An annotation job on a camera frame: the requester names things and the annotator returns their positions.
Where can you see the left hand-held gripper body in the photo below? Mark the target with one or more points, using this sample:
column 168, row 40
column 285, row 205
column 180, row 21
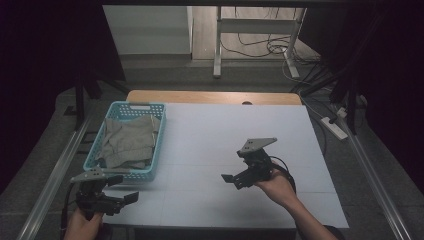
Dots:
column 95, row 200

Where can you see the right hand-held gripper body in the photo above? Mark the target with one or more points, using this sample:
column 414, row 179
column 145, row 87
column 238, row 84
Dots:
column 256, row 163

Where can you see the grey pants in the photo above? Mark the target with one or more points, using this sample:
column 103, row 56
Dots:
column 128, row 141

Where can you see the light blue plastic basket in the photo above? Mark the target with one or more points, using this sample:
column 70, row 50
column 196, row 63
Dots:
column 160, row 133

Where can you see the person's left hand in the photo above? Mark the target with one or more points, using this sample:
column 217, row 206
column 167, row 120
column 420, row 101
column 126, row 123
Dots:
column 81, row 226

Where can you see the person's right hand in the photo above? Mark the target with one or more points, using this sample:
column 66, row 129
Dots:
column 278, row 188

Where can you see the white table mat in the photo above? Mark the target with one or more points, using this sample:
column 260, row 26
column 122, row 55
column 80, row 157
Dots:
column 206, row 133

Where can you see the wooden table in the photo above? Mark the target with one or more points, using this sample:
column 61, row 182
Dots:
column 206, row 97

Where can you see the white power strip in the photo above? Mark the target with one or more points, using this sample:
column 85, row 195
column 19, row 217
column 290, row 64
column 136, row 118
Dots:
column 334, row 128

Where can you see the black metal stand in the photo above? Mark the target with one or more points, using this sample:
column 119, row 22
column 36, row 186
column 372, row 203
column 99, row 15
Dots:
column 351, row 106
column 80, row 100

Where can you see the white plug adapter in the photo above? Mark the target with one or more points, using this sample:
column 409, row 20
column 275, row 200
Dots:
column 341, row 111

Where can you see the white cabinet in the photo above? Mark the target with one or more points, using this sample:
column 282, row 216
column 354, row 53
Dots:
column 146, row 30

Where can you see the aluminium rail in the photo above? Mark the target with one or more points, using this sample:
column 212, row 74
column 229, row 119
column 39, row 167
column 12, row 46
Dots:
column 53, row 181
column 373, row 180

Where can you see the white metal desk frame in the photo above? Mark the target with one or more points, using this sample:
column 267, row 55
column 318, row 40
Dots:
column 255, row 26

